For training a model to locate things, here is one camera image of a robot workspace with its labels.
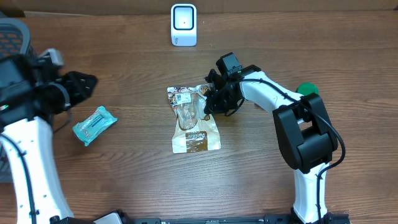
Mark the mint wet wipes pack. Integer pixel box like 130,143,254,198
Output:
73,106,118,146

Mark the brown paper bread bag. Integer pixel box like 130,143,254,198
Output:
167,84,221,154

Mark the green lid jar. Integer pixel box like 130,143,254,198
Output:
295,82,319,96

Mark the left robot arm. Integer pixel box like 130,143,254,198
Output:
1,55,98,223

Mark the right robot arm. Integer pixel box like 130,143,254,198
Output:
205,53,343,223

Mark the white barcode scanner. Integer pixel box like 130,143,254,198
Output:
170,3,197,47

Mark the grey plastic mesh basket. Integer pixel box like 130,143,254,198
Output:
1,17,30,184

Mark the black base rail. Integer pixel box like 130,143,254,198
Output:
130,215,301,224

